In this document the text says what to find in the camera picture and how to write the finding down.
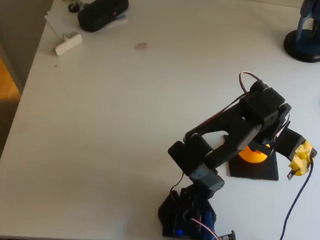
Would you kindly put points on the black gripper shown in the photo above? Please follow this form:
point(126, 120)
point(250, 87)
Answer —
point(258, 145)

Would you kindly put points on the yellow rubber duck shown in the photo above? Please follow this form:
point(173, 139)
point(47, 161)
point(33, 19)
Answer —
point(251, 158)

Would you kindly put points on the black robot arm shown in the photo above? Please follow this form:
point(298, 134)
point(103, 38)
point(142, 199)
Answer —
point(228, 127)

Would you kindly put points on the black square mat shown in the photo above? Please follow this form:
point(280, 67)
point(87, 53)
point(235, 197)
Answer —
point(269, 173)

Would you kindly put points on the blue microphone on round base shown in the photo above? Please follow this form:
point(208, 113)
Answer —
point(306, 43)

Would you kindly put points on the black oblong zip case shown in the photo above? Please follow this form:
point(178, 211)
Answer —
point(102, 10)

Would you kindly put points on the white power bank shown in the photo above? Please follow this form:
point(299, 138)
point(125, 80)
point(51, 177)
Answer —
point(69, 44)

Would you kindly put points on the white paper sheets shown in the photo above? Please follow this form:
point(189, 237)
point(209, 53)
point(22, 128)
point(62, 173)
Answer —
point(53, 17)

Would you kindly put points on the camera wrapped in yellow tape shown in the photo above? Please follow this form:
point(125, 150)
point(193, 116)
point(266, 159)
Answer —
point(301, 160)

